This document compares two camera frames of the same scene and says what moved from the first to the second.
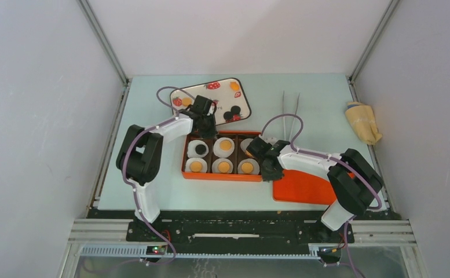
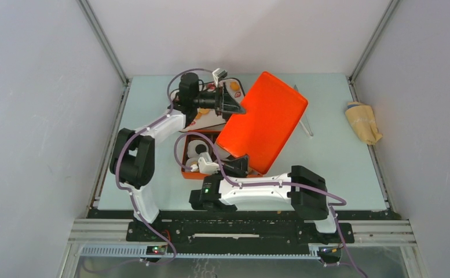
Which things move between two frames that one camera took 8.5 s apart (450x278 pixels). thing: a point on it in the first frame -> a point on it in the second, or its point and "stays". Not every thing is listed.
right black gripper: x=277 y=175 -> x=237 y=169
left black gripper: x=212 y=133 -> x=225 y=104
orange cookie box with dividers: x=223 y=158 stays
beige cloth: x=361 y=117 stays
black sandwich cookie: x=200 y=149 stays
